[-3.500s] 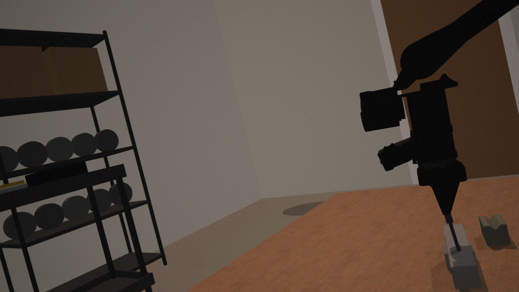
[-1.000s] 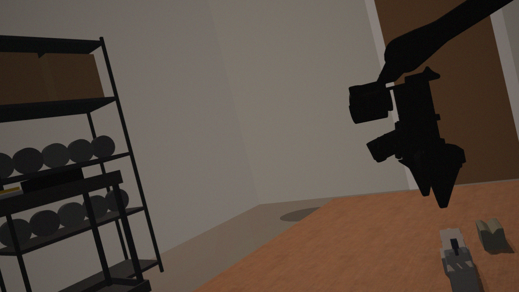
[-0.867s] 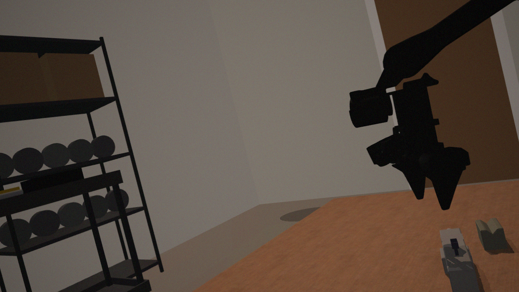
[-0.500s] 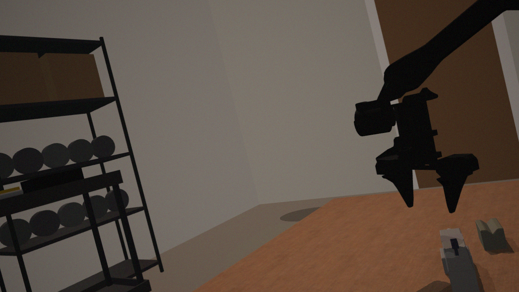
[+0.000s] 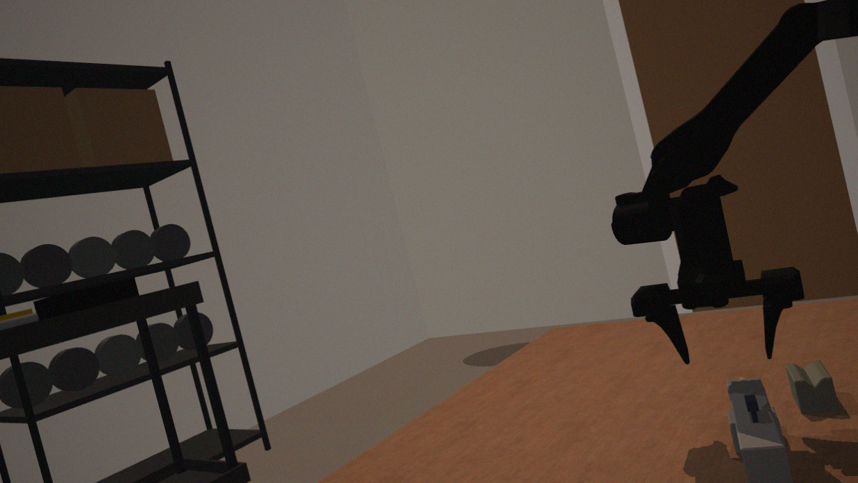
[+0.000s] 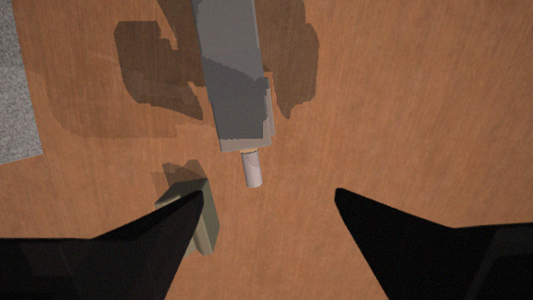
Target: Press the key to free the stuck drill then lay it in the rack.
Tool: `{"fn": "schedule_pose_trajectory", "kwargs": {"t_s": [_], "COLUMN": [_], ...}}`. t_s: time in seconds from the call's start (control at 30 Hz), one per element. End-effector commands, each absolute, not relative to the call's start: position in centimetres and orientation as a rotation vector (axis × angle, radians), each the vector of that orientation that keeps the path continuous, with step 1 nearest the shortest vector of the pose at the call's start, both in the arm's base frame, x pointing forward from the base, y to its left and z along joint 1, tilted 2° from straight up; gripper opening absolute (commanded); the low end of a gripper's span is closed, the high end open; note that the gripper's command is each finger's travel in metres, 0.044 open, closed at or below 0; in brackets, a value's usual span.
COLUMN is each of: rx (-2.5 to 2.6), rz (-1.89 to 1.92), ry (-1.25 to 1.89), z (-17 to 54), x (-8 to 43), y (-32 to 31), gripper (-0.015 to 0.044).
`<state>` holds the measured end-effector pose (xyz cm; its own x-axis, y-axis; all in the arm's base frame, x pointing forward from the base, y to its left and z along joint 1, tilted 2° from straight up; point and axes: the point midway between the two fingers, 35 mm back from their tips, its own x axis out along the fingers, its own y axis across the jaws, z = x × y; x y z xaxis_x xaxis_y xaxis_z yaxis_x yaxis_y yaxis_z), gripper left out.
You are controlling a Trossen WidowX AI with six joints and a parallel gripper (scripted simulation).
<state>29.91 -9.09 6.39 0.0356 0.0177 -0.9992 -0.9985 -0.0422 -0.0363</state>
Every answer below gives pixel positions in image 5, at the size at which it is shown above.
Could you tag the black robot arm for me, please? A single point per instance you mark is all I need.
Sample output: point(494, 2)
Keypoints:
point(694, 148)

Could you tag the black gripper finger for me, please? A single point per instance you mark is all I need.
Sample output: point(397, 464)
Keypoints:
point(670, 324)
point(772, 313)

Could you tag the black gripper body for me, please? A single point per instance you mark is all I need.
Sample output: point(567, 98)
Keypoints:
point(776, 285)

